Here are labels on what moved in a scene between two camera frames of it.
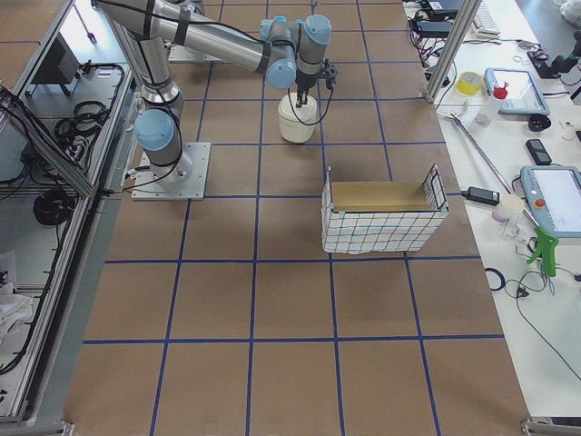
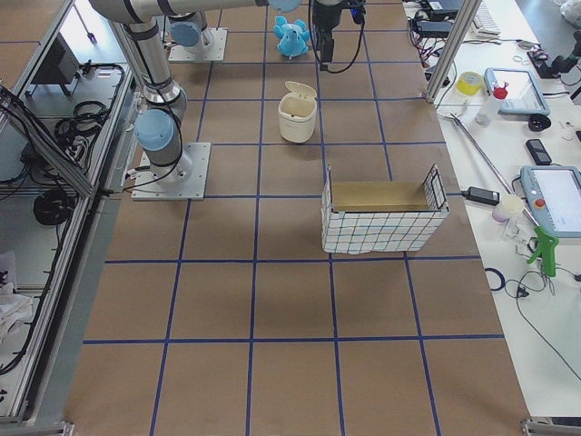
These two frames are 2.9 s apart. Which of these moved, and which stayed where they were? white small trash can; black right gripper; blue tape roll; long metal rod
Moved: black right gripper
Stayed: long metal rod; white small trash can; blue tape roll
